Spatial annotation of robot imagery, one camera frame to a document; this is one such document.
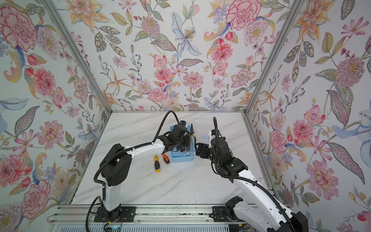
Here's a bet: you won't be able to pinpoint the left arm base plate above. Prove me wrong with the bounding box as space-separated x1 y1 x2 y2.
94 206 136 223

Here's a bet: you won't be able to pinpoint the aluminium mounting rail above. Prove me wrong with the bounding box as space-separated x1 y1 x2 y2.
46 205 244 226

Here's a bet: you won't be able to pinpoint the yellow handle pliers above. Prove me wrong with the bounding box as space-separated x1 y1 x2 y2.
190 124 196 141

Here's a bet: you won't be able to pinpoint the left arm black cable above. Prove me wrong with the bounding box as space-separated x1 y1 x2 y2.
84 110 182 232

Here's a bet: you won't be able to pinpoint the orange black screwdriver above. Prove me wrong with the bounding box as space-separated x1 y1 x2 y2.
162 153 170 164

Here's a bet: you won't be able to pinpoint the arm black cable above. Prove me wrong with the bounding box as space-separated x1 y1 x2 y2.
213 116 293 227
84 110 182 232

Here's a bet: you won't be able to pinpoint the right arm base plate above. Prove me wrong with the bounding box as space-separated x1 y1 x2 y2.
210 206 245 223

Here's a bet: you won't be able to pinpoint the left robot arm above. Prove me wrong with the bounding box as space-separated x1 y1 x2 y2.
93 121 190 212

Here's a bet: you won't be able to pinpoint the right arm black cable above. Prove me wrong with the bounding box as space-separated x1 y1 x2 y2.
213 116 293 227

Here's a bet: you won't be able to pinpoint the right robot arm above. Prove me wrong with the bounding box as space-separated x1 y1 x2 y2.
195 136 309 232

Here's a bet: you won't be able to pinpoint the blue transparent plastic toolbox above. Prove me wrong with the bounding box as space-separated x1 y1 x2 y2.
170 124 212 163

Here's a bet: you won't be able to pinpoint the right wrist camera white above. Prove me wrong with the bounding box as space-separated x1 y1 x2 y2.
208 129 219 146

